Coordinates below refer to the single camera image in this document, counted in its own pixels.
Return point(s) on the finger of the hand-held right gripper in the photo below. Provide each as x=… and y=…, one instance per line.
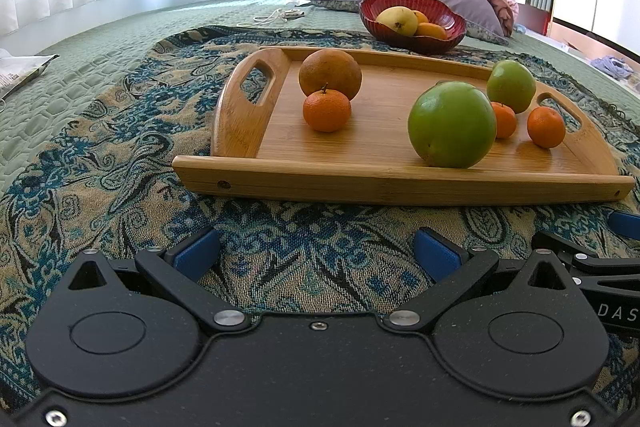
x=590, y=257
x=625, y=224

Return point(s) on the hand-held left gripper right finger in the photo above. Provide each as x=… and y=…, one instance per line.
x=436, y=254

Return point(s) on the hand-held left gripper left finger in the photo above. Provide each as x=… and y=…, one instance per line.
x=196, y=254

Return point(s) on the wooden tray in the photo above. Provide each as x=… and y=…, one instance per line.
x=380, y=147

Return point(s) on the small mandarin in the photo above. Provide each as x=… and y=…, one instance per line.
x=326, y=111
x=546, y=127
x=505, y=121

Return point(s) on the green apple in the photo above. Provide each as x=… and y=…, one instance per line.
x=450, y=124
x=512, y=84

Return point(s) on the large brownish orange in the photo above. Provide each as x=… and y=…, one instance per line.
x=330, y=72

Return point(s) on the red ribbed bowl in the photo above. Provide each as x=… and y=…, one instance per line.
x=447, y=19

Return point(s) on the blue paisley blanket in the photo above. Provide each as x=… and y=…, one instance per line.
x=125, y=157

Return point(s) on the blue cloth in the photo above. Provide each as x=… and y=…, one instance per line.
x=612, y=68

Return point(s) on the wooden headboard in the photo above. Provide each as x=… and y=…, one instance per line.
x=534, y=18

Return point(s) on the green quilted bedspread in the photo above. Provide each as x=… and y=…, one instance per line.
x=90, y=37

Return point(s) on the crumpled plastic bag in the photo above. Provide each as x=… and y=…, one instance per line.
x=22, y=69

